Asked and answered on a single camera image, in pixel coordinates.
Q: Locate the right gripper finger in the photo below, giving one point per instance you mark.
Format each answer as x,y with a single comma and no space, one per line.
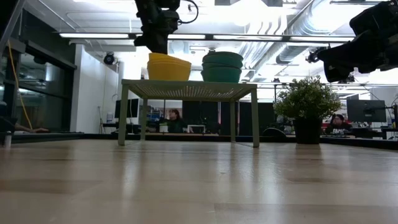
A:
334,73
348,53

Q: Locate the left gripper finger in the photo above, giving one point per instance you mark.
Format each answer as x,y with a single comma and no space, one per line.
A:
158,45
140,40

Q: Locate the teal bowl with patterned inside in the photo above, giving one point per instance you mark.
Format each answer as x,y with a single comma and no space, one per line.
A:
222,57
222,66
221,76

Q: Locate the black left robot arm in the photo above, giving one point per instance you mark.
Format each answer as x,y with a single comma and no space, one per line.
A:
155,3

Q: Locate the black track light cluster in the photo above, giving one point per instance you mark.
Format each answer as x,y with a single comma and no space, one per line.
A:
312,56
346,79

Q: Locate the linear ceiling light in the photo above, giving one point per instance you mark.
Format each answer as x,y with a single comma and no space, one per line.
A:
96,35
323,39
248,37
186,36

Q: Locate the black hanging spotlight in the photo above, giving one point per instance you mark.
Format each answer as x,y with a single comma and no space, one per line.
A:
211,50
109,58

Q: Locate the green plant in black pot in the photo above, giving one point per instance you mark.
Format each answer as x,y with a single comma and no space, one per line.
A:
306,99

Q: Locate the large black computer monitor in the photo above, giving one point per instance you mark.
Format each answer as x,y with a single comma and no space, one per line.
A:
366,110

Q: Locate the person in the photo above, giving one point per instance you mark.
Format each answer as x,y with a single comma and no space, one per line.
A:
175,122
338,124

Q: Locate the green perforated metal shelf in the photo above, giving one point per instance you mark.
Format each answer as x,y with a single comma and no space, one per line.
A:
186,88

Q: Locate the small black computer monitor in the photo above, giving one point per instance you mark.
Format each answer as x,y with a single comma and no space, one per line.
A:
134,108
122,109

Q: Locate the white bottle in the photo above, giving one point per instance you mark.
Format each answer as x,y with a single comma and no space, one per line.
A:
109,117

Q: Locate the black office chair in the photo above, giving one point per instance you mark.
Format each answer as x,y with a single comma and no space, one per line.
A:
275,132

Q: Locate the small white stand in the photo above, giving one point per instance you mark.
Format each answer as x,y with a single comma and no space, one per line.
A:
196,126

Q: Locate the person's hand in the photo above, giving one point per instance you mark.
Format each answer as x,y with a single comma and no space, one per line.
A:
37,130

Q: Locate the silver ventilation duct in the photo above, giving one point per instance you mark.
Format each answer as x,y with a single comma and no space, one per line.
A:
290,54

